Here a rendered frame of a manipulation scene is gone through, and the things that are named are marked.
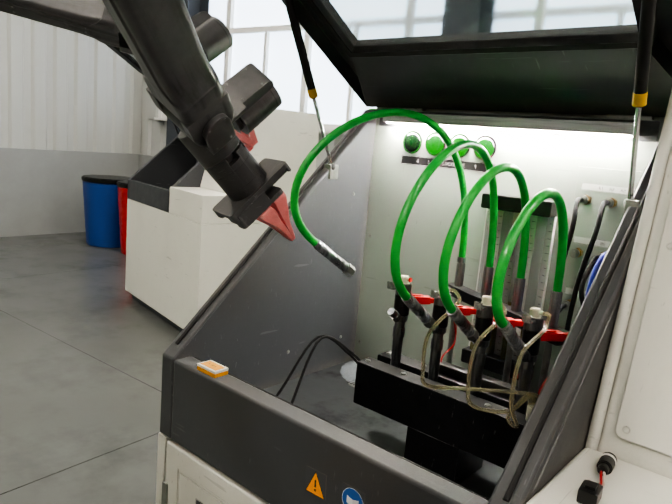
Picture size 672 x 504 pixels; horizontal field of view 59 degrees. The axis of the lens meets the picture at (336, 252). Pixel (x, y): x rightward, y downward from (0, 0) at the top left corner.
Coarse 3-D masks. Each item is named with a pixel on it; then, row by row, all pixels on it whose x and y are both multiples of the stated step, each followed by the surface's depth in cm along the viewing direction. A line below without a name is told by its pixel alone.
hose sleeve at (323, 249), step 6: (318, 240) 105; (312, 246) 106; (318, 246) 105; (324, 246) 105; (324, 252) 105; (330, 252) 106; (330, 258) 106; (336, 258) 107; (336, 264) 107; (342, 264) 108; (348, 264) 108; (342, 270) 108
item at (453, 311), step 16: (528, 192) 99; (464, 208) 84; (528, 224) 101; (448, 240) 83; (528, 240) 102; (448, 256) 83; (448, 288) 84; (448, 304) 85; (512, 304) 105; (464, 320) 89
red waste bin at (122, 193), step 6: (120, 180) 648; (126, 180) 654; (120, 186) 624; (126, 186) 619; (120, 192) 627; (126, 192) 621; (120, 198) 629; (126, 198) 623; (120, 204) 631; (126, 204) 625; (120, 210) 633; (126, 210) 626; (120, 216) 635; (126, 216) 628; (120, 222) 637; (126, 222) 630; (120, 228) 640; (126, 228) 631; (120, 234) 642; (126, 234) 633; (120, 240) 645
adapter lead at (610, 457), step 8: (600, 456) 78; (608, 456) 77; (600, 464) 75; (608, 464) 75; (600, 472) 75; (608, 472) 75; (584, 480) 71; (600, 480) 74; (584, 488) 69; (592, 488) 69; (600, 488) 69; (584, 496) 68; (592, 496) 68; (600, 496) 69
